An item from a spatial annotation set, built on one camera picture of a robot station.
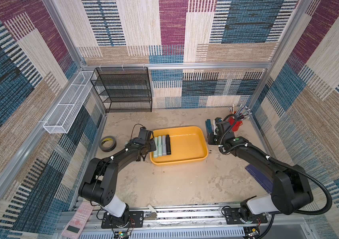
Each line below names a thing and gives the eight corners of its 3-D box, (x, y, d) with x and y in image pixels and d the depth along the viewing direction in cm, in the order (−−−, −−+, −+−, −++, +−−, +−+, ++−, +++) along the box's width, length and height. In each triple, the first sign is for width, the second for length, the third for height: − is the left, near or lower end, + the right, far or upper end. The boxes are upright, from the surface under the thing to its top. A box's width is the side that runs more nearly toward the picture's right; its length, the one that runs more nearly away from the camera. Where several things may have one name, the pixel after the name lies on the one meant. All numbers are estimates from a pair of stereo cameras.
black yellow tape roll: (98, 152, 100) (96, 150, 98) (103, 137, 107) (101, 135, 105) (114, 152, 100) (113, 150, 98) (118, 137, 107) (117, 135, 105)
